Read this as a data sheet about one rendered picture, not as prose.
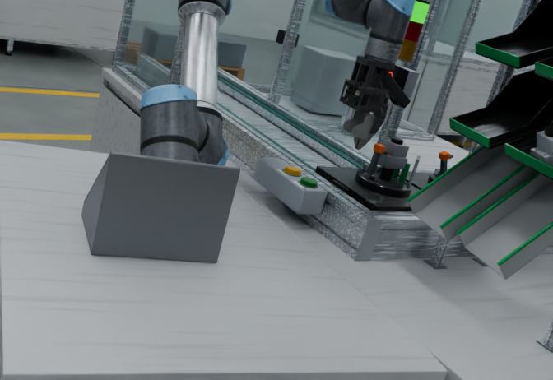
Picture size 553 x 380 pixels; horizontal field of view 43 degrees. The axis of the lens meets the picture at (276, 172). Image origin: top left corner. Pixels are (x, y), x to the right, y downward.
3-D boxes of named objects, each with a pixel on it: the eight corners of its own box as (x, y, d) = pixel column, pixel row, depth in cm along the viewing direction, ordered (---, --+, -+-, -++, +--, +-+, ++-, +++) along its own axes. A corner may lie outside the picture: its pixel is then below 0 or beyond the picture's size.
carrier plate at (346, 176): (374, 214, 155) (376, 205, 154) (314, 173, 173) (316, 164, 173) (447, 215, 168) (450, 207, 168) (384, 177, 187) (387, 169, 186)
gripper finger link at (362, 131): (341, 147, 158) (353, 108, 156) (361, 149, 162) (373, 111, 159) (350, 152, 156) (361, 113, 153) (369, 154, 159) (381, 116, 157)
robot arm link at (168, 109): (127, 141, 136) (129, 82, 141) (158, 167, 148) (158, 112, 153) (184, 130, 133) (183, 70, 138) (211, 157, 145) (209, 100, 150)
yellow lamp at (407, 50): (401, 59, 180) (407, 40, 178) (389, 54, 184) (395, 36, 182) (415, 62, 183) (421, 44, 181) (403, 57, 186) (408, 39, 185)
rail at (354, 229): (355, 261, 150) (369, 215, 147) (187, 125, 219) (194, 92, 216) (374, 260, 153) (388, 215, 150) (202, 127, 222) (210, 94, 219)
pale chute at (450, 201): (448, 243, 138) (440, 227, 136) (413, 215, 149) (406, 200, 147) (557, 162, 141) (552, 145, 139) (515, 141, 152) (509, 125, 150)
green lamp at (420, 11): (414, 21, 177) (420, 2, 175) (401, 17, 181) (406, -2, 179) (427, 25, 180) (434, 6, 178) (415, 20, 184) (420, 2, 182)
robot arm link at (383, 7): (388, -14, 155) (423, -4, 151) (374, 34, 158) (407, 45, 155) (375, -17, 148) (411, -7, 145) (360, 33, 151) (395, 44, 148)
